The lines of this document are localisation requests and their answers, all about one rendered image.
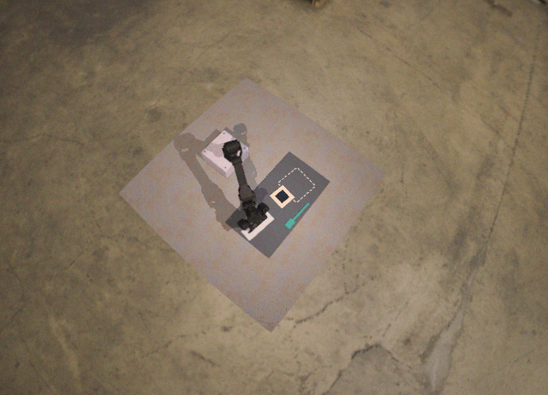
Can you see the grey flat mat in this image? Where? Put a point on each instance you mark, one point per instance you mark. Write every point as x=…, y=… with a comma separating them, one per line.
x=298, y=184

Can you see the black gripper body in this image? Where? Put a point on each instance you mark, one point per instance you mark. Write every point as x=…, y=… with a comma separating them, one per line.
x=262, y=207

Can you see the beige square tile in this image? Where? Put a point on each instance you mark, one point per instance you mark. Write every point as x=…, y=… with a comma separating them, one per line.
x=282, y=196

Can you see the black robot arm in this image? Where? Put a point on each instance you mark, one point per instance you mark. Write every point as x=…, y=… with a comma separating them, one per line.
x=246, y=195

